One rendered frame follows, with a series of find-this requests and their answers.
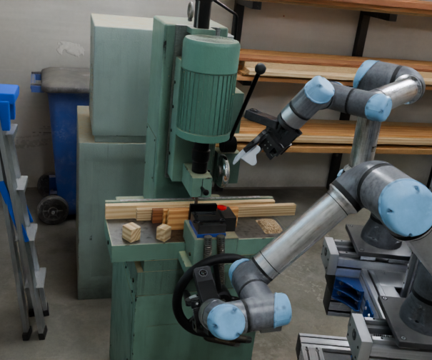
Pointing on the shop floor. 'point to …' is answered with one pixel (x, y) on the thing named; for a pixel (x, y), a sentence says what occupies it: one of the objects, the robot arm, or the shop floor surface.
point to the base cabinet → (158, 327)
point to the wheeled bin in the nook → (61, 138)
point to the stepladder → (14, 200)
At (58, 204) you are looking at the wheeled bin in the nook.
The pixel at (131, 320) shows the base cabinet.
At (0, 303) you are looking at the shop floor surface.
